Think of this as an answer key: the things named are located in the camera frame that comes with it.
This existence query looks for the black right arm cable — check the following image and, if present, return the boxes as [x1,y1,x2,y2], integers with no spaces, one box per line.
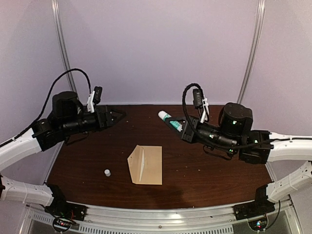
[181,83,276,160]

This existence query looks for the round circuit board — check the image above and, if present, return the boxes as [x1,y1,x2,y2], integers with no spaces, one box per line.
[248,217,268,232]
[52,217,76,232]

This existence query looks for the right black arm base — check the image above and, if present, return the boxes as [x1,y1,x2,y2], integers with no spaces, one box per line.
[233,185,275,220]

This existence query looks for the left round circuit board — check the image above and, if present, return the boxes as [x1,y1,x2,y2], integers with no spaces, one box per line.
[52,217,76,232]

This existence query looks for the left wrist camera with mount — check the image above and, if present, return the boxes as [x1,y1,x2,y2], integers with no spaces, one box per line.
[87,86,103,113]

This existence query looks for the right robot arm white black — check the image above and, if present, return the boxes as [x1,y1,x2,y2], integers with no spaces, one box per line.
[158,102,312,215]

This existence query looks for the front aluminium slotted rail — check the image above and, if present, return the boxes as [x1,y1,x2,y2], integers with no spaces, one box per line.
[24,199,300,234]

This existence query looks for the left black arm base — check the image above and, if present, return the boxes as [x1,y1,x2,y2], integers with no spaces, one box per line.
[45,184,87,221]

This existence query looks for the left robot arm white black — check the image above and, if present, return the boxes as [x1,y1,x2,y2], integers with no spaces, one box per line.
[0,87,126,216]

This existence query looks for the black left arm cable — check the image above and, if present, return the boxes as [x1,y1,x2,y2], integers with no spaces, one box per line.
[0,68,92,144]

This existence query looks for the small green glue stick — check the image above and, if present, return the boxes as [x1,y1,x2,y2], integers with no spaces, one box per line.
[158,111,182,132]

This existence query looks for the aluminium frame post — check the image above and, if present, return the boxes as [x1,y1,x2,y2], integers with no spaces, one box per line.
[50,0,76,92]
[237,0,266,104]

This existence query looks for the right aluminium frame post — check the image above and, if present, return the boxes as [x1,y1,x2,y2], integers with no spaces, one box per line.
[237,0,266,104]

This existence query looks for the brown kraft envelope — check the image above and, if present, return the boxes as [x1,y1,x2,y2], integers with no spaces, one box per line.
[127,145,162,185]

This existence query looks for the right round circuit board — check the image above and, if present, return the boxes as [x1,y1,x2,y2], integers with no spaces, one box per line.
[248,217,268,232]

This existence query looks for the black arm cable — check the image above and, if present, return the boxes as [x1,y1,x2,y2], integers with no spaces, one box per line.
[0,68,92,144]
[181,83,276,160]

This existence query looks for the left aluminium frame post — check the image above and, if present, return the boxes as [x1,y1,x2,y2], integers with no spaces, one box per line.
[50,0,76,92]

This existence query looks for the white glue stick cap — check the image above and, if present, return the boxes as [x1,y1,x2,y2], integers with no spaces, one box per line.
[104,169,111,177]

